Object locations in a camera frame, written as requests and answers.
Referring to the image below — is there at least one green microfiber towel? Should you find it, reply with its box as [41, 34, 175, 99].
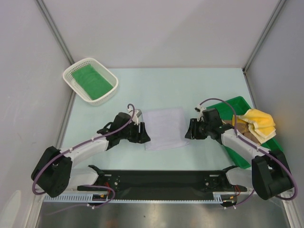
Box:
[72, 65, 113, 100]

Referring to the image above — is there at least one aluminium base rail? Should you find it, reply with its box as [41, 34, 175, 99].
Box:
[33, 173, 293, 198]

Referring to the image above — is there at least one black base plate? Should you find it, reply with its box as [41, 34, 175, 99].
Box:
[77, 170, 247, 195]

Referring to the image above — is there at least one white perforated plastic basket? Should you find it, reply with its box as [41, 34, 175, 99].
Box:
[63, 58, 119, 106]

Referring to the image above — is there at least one brown patterned cloth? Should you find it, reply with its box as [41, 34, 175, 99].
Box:
[222, 117, 260, 145]

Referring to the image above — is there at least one aluminium frame post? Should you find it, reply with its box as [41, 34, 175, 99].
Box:
[34, 0, 75, 65]
[242, 0, 289, 72]

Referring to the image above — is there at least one right aluminium frame post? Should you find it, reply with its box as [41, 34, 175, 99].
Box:
[242, 0, 289, 72]

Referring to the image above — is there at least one grey slotted cable duct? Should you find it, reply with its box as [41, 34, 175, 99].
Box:
[43, 191, 237, 204]

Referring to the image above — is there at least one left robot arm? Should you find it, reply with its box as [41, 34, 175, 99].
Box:
[31, 109, 151, 198]

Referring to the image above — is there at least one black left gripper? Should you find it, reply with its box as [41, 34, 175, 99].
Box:
[119, 121, 150, 143]

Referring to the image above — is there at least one green plastic tray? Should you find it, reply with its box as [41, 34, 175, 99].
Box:
[205, 95, 284, 170]

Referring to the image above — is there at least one yellow cloth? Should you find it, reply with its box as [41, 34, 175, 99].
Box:
[237, 109, 276, 144]

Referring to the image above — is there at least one left aluminium frame post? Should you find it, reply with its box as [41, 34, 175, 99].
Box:
[34, 0, 75, 65]

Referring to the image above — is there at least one light blue cloth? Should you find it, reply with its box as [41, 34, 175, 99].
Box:
[143, 108, 189, 151]

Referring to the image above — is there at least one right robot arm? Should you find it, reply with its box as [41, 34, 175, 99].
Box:
[185, 107, 298, 200]

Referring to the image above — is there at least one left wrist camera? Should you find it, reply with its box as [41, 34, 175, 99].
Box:
[127, 107, 142, 125]

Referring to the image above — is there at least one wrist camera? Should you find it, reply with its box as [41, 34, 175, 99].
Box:
[127, 107, 142, 125]
[195, 104, 206, 121]

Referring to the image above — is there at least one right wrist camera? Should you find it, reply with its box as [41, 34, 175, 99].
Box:
[195, 104, 206, 121]

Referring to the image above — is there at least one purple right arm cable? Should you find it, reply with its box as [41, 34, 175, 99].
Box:
[199, 98, 299, 209]

